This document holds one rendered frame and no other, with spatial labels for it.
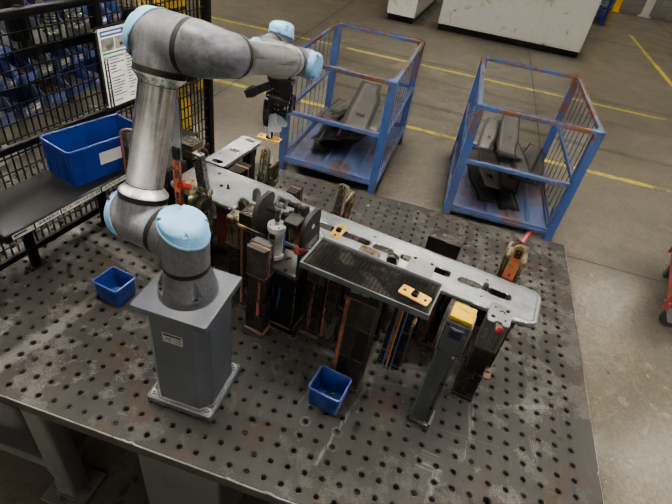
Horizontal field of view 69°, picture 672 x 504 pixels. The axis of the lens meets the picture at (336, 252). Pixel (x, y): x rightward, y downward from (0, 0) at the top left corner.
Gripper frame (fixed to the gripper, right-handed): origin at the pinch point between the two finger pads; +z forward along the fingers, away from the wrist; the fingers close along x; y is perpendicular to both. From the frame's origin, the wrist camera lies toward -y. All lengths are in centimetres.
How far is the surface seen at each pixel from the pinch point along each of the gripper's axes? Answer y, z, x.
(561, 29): 141, 91, 792
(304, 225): 27.2, 9.3, -30.3
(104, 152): -53, 16, -20
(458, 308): 75, 10, -42
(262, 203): 11.5, 9.5, -26.5
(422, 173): 33, 128, 247
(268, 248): 17.9, 19.2, -34.2
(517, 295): 95, 26, -8
